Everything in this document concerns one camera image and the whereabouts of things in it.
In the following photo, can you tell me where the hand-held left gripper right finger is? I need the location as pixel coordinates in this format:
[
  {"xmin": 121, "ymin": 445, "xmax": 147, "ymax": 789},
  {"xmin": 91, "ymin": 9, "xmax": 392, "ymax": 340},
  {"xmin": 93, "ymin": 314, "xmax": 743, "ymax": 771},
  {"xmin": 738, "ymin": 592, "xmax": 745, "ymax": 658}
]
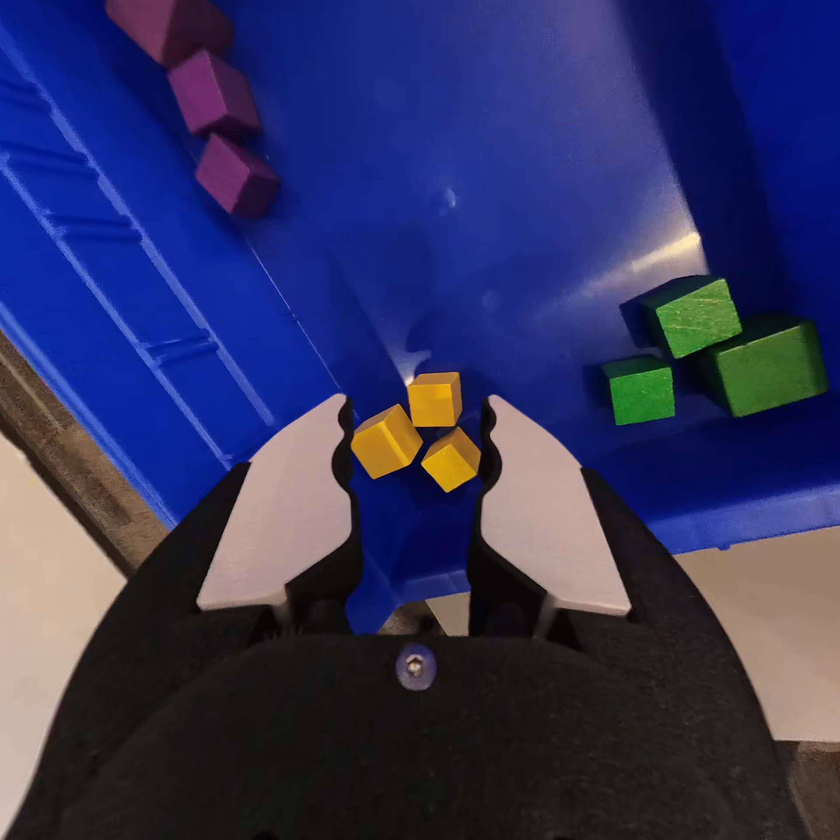
[{"xmin": 465, "ymin": 394, "xmax": 634, "ymax": 637}]

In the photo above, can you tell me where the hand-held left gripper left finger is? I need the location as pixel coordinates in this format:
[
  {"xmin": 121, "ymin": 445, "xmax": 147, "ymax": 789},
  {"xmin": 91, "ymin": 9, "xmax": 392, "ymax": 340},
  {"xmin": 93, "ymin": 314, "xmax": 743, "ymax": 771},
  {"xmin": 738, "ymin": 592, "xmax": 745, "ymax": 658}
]
[{"xmin": 196, "ymin": 392, "xmax": 366, "ymax": 634}]

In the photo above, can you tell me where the yellow wooden cube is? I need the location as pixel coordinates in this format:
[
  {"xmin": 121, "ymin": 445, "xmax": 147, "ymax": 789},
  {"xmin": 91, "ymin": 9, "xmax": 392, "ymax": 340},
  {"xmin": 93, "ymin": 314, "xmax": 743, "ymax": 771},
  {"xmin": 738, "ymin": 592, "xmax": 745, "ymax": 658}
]
[
  {"xmin": 421, "ymin": 427, "xmax": 482, "ymax": 493},
  {"xmin": 351, "ymin": 403, "xmax": 424, "ymax": 480},
  {"xmin": 407, "ymin": 372, "xmax": 463, "ymax": 429}
]

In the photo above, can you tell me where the green wooden cube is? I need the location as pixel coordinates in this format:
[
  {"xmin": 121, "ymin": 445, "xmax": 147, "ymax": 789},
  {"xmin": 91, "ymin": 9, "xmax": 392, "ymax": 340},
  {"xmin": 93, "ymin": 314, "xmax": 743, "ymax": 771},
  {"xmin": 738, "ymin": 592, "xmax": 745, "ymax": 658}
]
[
  {"xmin": 640, "ymin": 276, "xmax": 744, "ymax": 360},
  {"xmin": 699, "ymin": 317, "xmax": 829, "ymax": 418},
  {"xmin": 602, "ymin": 356, "xmax": 677, "ymax": 426}
]

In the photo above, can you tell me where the blue plastic bin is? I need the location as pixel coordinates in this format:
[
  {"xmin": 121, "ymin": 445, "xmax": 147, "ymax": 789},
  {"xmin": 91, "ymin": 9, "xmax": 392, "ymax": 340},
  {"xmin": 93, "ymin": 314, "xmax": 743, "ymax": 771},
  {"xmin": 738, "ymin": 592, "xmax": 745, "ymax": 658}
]
[{"xmin": 0, "ymin": 0, "xmax": 840, "ymax": 634}]

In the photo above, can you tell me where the purple wooden cube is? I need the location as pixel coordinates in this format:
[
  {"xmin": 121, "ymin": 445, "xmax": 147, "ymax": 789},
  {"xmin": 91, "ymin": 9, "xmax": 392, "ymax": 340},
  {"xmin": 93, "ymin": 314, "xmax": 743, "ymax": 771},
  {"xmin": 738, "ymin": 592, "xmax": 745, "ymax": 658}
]
[
  {"xmin": 195, "ymin": 133, "xmax": 281, "ymax": 219},
  {"xmin": 167, "ymin": 49, "xmax": 262, "ymax": 137},
  {"xmin": 105, "ymin": 0, "xmax": 234, "ymax": 67}
]

